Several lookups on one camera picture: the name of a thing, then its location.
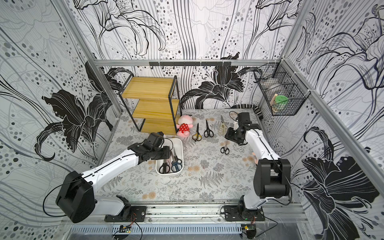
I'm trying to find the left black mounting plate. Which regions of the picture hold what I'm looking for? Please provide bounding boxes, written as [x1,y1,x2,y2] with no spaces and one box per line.
[104,206,147,223]

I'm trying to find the black wire wall basket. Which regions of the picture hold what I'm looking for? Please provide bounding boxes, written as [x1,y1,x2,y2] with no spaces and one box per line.
[254,62,306,116]

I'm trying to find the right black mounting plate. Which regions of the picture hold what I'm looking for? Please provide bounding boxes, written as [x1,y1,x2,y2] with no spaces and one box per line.
[220,205,265,223]

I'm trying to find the blue handled scissors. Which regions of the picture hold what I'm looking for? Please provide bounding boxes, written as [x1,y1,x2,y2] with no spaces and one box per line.
[171,153,183,173]

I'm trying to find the small black handled scissors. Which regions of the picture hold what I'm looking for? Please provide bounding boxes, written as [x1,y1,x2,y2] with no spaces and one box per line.
[220,141,230,155]

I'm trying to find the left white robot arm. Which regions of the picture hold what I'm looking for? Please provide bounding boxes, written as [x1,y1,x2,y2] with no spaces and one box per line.
[56,132,171,223]

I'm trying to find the black hook rail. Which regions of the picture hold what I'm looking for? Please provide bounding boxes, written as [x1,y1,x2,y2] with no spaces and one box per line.
[149,61,232,67]

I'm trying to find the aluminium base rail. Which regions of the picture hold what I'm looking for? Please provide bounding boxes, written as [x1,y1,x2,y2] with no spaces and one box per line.
[64,201,308,225]

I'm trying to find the black yellow connector box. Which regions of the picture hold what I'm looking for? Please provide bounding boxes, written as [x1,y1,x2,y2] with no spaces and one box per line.
[241,224,257,240]

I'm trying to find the silver black handled scissors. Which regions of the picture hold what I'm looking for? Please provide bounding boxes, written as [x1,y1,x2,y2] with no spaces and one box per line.
[159,161,171,174]

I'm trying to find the cream handled scissors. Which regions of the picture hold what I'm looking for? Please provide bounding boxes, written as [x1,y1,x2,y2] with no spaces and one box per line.
[218,116,228,136]

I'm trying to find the small circuit board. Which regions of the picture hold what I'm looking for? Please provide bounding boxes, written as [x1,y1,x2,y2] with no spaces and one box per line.
[118,225,132,235]

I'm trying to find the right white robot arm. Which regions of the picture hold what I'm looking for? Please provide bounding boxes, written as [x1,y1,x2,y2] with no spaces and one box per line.
[225,125,292,210]

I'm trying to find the white vented cable duct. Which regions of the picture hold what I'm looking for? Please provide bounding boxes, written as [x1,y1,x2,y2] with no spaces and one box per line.
[70,224,242,235]

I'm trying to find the white plastic storage box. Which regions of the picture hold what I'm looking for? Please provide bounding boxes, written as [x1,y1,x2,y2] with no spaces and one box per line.
[156,138,184,177]

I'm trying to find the wooden shelf black frame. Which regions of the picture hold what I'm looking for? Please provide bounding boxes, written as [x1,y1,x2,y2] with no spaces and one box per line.
[118,74,182,136]

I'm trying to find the green lid in basket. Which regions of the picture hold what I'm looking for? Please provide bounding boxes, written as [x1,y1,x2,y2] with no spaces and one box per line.
[275,95,290,107]

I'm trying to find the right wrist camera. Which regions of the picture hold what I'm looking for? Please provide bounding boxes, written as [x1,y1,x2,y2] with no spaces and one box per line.
[237,112,252,125]

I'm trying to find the black mounting plate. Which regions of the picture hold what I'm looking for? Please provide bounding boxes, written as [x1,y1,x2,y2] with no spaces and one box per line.
[104,206,147,223]
[220,205,265,223]

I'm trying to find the black yellow handled scissors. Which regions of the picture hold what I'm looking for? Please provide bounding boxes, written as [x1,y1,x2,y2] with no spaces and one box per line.
[192,124,202,142]

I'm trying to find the pink plush pig toy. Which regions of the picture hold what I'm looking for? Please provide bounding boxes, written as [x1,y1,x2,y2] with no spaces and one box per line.
[177,115,193,138]

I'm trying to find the large black handled scissors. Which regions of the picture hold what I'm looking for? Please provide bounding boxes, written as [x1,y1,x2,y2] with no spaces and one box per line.
[204,120,214,138]

